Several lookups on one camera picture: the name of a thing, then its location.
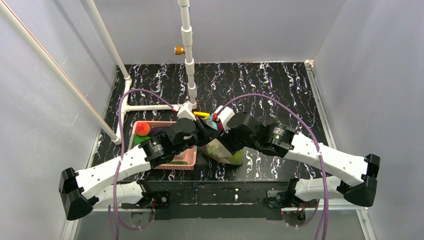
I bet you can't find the clear zip top bag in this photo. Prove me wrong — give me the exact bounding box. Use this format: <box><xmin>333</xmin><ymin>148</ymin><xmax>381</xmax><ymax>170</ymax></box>
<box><xmin>198</xmin><ymin>117</ymin><xmax>246</xmax><ymax>166</ymax></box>

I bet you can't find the green pear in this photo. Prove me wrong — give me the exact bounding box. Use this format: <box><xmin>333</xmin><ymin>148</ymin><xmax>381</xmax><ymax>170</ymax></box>
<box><xmin>227</xmin><ymin>150</ymin><xmax>245</xmax><ymax>166</ymax></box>

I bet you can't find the white green cabbage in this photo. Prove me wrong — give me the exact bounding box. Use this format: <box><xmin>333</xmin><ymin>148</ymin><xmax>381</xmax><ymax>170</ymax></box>
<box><xmin>202</xmin><ymin>139</ymin><xmax>232</xmax><ymax>160</ymax></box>

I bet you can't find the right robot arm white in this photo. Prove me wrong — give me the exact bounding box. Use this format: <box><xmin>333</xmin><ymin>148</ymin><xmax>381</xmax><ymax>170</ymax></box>
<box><xmin>214</xmin><ymin>109</ymin><xmax>381</xmax><ymax>208</ymax></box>

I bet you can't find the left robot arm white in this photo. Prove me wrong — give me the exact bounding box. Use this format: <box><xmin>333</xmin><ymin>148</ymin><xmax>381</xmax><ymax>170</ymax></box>
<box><xmin>58</xmin><ymin>117</ymin><xmax>220</xmax><ymax>221</ymax></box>

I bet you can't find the white bok choy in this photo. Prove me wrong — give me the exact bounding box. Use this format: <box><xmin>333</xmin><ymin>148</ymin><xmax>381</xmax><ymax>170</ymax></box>
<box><xmin>174</xmin><ymin>151</ymin><xmax>186</xmax><ymax>159</ymax></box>

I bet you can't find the pink plastic basket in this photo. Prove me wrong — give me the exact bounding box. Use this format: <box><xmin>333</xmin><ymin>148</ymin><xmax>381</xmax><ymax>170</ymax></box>
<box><xmin>127</xmin><ymin>120</ymin><xmax>197</xmax><ymax>171</ymax></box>

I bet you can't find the dark round eggplant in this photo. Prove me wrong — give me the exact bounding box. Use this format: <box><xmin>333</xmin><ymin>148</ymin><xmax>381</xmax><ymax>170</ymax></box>
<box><xmin>148</xmin><ymin>127</ymin><xmax>166</xmax><ymax>137</ymax></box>

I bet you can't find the red tomato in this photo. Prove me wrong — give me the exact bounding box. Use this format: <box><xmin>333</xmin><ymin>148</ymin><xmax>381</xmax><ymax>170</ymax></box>
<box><xmin>134</xmin><ymin>121</ymin><xmax>151</xmax><ymax>137</ymax></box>

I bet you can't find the green leafy vegetable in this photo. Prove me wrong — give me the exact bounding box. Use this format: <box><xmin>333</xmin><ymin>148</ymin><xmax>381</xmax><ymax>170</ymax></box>
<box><xmin>132</xmin><ymin>134</ymin><xmax>150</xmax><ymax>146</ymax></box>

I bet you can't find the brass pipe fitting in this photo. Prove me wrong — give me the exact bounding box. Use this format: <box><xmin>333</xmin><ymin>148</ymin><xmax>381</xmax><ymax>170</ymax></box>
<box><xmin>174</xmin><ymin>45</ymin><xmax>186</xmax><ymax>56</ymax></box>

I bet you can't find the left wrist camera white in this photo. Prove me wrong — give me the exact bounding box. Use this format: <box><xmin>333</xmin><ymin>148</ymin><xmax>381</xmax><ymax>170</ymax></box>
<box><xmin>172</xmin><ymin>101</ymin><xmax>196</xmax><ymax>121</ymax></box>

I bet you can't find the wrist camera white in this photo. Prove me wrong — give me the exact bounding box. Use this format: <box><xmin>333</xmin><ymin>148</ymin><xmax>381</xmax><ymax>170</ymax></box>
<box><xmin>212</xmin><ymin>105</ymin><xmax>235</xmax><ymax>133</ymax></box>
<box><xmin>172</xmin><ymin>101</ymin><xmax>196</xmax><ymax>121</ymax></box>

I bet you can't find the yellow handle screwdriver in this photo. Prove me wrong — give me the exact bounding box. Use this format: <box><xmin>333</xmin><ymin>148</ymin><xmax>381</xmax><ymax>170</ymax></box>
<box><xmin>193</xmin><ymin>111</ymin><xmax>211</xmax><ymax>118</ymax></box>

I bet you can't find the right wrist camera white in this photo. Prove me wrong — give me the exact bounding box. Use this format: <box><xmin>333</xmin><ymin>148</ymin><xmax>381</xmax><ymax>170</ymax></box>
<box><xmin>212</xmin><ymin>105</ymin><xmax>235</xmax><ymax>133</ymax></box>

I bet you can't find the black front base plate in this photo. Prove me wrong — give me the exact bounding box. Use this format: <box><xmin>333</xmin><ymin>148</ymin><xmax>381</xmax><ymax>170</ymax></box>
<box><xmin>121</xmin><ymin>181</ymin><xmax>288</xmax><ymax>220</ymax></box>

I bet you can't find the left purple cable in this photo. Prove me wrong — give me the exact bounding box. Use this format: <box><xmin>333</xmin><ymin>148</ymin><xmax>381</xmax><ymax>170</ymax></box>
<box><xmin>107</xmin><ymin>88</ymin><xmax>178</xmax><ymax>240</ymax></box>

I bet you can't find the purple cable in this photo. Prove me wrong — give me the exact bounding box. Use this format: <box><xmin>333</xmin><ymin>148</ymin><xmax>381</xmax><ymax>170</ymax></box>
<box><xmin>216</xmin><ymin>93</ymin><xmax>330</xmax><ymax>240</ymax></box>
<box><xmin>107</xmin><ymin>88</ymin><xmax>178</xmax><ymax>240</ymax></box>

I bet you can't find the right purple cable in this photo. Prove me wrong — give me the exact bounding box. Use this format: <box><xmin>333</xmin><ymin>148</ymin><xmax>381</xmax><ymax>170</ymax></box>
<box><xmin>216</xmin><ymin>93</ymin><xmax>330</xmax><ymax>240</ymax></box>

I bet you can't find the white PVC pipe frame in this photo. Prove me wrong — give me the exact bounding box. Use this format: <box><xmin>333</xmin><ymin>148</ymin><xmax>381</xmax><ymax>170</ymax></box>
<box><xmin>0</xmin><ymin>0</ymin><xmax>199</xmax><ymax>145</ymax></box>

